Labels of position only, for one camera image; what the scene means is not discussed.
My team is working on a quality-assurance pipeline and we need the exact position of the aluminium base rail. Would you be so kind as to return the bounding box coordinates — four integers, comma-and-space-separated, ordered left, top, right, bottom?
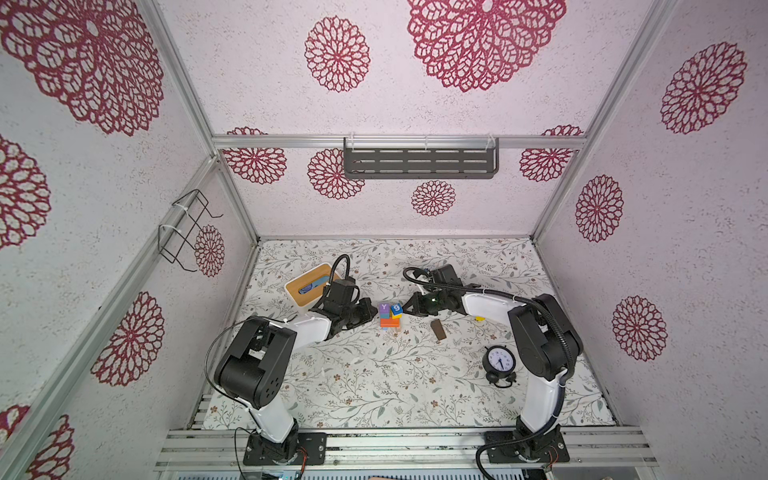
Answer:
152, 426, 659, 474

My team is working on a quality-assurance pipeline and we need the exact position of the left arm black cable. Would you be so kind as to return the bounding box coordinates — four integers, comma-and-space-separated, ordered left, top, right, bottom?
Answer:
203, 253, 361, 478

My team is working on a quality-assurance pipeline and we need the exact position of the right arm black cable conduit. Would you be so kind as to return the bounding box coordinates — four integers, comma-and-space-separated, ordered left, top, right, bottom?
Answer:
401, 266, 580, 480

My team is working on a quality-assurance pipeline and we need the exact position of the red wooden block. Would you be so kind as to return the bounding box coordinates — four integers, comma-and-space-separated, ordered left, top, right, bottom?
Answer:
379, 318, 401, 329

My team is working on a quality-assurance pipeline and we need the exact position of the grey wall shelf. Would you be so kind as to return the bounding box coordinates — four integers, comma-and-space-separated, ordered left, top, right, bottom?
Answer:
342, 138, 500, 180

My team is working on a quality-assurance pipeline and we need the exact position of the black wire wall rack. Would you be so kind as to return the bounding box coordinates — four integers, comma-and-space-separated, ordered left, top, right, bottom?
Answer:
156, 189, 226, 278

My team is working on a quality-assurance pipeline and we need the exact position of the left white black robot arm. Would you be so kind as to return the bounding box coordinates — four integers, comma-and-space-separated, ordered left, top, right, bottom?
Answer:
206, 279, 377, 465

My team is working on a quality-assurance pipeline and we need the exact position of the purple letter Y cube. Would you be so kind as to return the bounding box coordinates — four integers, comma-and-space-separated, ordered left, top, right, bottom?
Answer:
378, 303, 391, 320

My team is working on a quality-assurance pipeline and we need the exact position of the black alarm clock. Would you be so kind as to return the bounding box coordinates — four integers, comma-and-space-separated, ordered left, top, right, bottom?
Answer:
481, 345, 517, 389

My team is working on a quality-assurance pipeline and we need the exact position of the dark brown plank block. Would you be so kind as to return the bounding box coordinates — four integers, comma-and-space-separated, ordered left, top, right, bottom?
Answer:
430, 319, 447, 341

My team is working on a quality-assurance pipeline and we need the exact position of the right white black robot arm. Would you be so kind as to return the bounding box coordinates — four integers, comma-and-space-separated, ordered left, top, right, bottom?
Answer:
403, 264, 583, 446

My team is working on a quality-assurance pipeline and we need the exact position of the white wooden-lid tissue box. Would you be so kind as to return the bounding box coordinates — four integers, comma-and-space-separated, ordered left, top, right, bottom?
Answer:
284, 263, 331, 311

